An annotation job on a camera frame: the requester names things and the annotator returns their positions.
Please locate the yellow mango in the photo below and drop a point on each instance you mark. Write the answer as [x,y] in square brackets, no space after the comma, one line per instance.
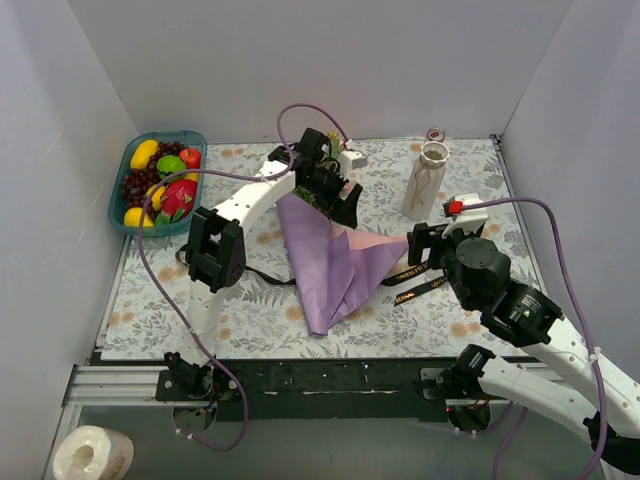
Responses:
[143,154]

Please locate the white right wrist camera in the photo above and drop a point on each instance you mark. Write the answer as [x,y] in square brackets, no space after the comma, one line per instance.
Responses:
[466,214]

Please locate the yellow fruit in tray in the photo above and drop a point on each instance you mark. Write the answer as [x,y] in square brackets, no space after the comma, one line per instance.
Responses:
[155,194]

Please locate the pink dragon fruit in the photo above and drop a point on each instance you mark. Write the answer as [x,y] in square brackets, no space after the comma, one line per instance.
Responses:
[176,201]

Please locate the red apple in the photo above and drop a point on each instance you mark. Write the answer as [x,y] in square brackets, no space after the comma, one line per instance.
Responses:
[191,157]

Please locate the white tissue roll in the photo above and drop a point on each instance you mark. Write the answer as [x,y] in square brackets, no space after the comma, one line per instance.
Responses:
[92,452]

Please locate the purple pink wrapping paper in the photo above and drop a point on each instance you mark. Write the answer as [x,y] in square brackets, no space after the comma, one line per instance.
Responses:
[336,270]

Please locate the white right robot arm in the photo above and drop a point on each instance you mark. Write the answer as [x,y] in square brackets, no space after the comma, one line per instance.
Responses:
[596,400]

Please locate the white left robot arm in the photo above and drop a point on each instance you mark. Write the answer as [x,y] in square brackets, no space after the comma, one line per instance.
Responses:
[215,250]

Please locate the artificial flower bouquet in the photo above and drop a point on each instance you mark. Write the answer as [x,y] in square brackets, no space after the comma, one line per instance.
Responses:
[314,148]

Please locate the dark red grapes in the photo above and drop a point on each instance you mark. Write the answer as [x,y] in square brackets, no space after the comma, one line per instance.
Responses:
[136,183]

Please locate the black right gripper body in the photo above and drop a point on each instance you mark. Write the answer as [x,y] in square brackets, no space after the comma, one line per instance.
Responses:
[424,245]

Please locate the yellow lemon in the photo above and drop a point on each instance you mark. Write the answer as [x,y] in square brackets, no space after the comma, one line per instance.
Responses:
[137,216]

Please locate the teal plastic fruit tray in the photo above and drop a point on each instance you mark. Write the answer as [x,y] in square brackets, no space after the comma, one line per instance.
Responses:
[117,206]

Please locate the white ceramic vase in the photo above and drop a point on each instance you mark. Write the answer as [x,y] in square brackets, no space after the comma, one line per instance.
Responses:
[425,180]

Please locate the green apple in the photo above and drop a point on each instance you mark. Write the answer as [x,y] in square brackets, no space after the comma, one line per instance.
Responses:
[168,165]

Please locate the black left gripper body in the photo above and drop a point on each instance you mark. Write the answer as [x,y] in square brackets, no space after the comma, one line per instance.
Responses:
[333,195]

